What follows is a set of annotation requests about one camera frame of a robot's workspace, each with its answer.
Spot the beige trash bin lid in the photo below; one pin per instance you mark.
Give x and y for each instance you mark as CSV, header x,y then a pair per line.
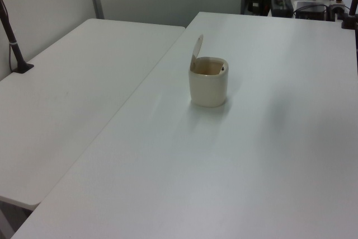
x,y
197,48

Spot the black equipment box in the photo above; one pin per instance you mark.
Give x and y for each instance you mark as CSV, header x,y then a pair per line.
x,y
281,6

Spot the white side table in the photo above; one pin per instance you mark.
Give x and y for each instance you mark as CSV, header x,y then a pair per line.
x,y
70,82

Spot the black camera stand pole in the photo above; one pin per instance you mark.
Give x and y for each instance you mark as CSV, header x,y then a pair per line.
x,y
12,43

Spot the black electronic device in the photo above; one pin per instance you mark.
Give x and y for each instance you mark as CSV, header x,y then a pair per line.
x,y
310,9

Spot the beige plastic trash bin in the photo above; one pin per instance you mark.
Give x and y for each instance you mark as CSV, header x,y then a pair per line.
x,y
208,90

